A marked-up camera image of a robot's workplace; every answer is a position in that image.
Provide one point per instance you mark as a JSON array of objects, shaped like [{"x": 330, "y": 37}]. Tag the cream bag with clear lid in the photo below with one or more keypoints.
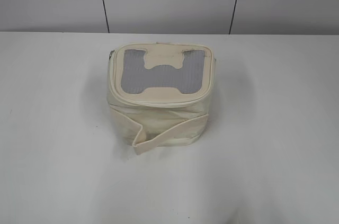
[{"x": 159, "y": 94}]

